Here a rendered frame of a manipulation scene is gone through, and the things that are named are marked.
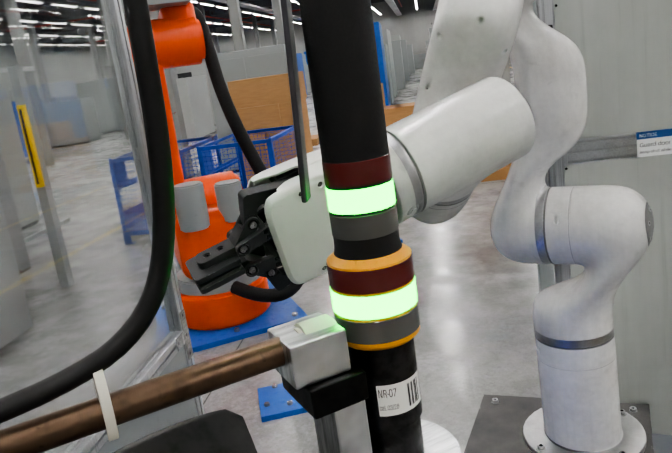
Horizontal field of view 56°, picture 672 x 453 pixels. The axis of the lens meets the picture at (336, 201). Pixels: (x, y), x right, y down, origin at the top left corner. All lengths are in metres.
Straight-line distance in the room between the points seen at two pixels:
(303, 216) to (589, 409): 0.69
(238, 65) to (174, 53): 6.79
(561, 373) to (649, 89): 1.31
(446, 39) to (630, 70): 1.54
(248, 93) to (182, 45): 4.21
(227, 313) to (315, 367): 4.05
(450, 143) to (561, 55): 0.42
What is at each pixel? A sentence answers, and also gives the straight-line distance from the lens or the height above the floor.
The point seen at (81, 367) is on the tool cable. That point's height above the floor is 1.56.
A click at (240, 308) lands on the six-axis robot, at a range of 4.36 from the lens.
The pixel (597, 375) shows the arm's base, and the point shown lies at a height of 1.15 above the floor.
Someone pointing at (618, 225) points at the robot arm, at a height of 1.39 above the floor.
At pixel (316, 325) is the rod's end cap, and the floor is 1.55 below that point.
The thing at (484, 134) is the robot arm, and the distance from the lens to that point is 0.58.
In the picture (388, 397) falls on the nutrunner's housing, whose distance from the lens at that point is 0.33.
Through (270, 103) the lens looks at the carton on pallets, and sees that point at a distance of 8.37.
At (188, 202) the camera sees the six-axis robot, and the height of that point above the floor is 0.93.
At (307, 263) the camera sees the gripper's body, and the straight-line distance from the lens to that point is 0.55.
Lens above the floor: 1.67
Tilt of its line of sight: 12 degrees down
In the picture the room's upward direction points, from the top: 8 degrees counter-clockwise
